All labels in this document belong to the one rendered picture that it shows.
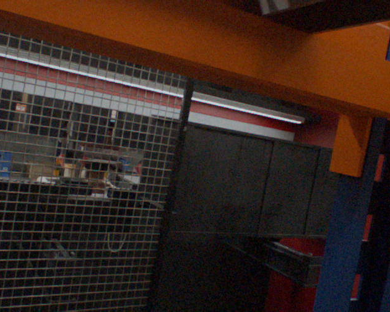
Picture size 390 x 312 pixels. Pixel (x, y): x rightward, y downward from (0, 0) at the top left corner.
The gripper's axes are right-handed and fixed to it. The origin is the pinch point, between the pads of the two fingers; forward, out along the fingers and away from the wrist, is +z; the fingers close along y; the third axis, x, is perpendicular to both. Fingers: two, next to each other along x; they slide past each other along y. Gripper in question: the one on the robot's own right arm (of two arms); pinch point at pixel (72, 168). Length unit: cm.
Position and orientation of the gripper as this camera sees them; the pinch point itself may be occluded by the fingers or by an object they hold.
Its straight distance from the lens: 234.6
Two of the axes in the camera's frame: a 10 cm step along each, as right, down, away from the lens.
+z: 0.5, 9.3, -3.5
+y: 8.7, 1.3, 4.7
